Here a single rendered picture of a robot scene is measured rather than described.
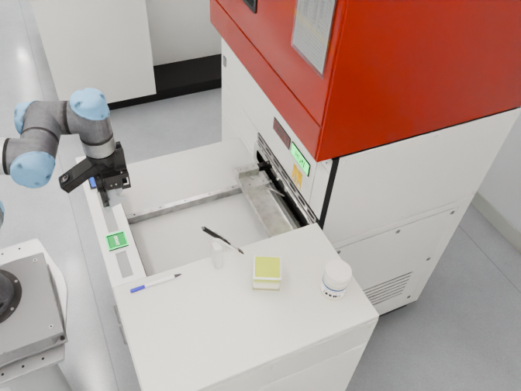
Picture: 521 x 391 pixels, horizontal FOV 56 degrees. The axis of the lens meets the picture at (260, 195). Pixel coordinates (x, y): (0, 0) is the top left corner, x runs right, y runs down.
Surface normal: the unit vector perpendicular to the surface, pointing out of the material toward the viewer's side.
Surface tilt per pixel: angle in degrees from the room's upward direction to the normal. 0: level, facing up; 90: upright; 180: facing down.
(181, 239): 0
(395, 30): 90
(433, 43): 90
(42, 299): 2
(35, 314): 2
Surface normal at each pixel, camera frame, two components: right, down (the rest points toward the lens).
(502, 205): -0.91, 0.26
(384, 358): 0.06, -0.69
